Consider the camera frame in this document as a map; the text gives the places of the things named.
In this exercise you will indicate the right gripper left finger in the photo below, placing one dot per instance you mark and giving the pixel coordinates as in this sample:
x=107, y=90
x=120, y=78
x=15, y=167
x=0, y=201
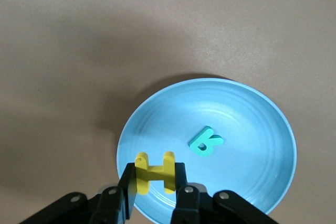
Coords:
x=115, y=205

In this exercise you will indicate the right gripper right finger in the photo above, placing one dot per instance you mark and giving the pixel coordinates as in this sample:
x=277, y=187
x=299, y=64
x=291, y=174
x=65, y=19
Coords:
x=189, y=205

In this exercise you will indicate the yellow uppercase letter H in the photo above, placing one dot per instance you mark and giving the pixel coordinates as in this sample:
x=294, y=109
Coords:
x=155, y=172

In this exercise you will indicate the teal uppercase letter R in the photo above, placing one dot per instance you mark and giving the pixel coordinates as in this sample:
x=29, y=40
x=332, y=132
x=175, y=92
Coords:
x=214, y=142

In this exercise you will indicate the blue plate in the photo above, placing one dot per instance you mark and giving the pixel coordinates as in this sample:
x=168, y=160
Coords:
x=236, y=176

